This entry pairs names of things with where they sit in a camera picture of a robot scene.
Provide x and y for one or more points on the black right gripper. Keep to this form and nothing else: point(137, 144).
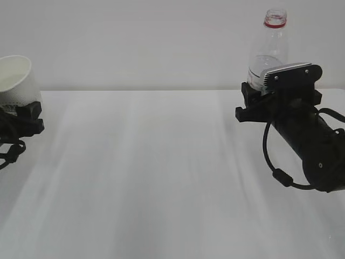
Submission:
point(293, 87)

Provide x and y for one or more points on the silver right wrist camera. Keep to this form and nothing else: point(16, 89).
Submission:
point(275, 74)

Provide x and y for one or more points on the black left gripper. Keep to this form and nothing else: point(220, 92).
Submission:
point(25, 124)

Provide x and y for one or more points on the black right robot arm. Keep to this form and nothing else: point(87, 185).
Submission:
point(320, 147)

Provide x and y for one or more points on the white paper cup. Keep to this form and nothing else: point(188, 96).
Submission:
point(18, 85)

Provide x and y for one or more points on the Nongfu Spring water bottle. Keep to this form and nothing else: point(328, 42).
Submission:
point(270, 48)

